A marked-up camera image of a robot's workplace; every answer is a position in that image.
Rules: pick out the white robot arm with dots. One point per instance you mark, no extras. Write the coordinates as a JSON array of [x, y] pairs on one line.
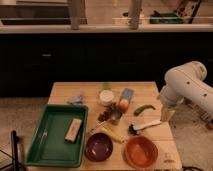
[[187, 81]]

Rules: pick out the white lidded cup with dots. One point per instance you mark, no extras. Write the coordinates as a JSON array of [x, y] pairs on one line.
[[106, 97]]

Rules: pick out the wooden block in tray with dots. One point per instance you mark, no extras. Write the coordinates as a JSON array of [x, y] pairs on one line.
[[73, 130]]

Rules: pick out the white handled black brush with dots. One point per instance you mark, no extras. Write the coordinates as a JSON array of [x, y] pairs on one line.
[[134, 128]]

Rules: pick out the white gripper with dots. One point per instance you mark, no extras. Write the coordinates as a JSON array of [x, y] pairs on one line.
[[169, 97]]

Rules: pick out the metal measuring scoop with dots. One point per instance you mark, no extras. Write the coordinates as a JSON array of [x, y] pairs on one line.
[[114, 119]]

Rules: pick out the black chair frame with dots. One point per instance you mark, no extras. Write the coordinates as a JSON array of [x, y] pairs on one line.
[[15, 164]]

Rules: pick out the dark grape bunch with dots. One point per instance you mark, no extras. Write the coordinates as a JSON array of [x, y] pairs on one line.
[[106, 114]]

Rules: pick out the purple bowl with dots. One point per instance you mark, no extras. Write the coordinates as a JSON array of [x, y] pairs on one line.
[[99, 147]]

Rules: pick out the green plastic tray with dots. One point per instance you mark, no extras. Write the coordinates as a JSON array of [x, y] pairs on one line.
[[49, 147]]

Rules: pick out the green bin in background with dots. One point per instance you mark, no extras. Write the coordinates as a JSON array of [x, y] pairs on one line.
[[165, 18]]

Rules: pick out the grey crumpled cloth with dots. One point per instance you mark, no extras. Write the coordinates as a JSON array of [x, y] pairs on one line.
[[75, 100]]

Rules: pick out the orange peach fruit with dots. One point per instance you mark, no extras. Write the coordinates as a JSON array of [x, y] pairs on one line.
[[123, 105]]

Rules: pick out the red bowl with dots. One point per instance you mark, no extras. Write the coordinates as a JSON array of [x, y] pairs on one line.
[[140, 152]]

